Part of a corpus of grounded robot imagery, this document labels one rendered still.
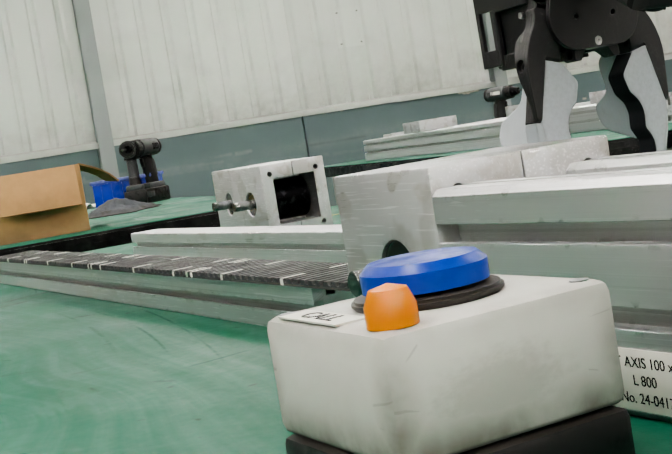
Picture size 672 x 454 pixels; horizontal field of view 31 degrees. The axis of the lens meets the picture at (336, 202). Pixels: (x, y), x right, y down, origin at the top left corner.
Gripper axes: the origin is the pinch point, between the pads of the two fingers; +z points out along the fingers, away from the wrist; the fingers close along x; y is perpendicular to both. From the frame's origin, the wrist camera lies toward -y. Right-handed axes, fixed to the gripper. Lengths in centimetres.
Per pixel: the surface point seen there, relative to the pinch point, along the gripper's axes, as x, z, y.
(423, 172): 24.2, -3.6, -17.1
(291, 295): 21.3, 3.3, 5.6
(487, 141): -170, 3, 263
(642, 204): 24.2, -1.7, -30.6
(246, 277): 21.7, 2.2, 11.3
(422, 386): 35.2, 1.4, -33.4
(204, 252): 2, 5, 71
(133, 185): -72, -3, 330
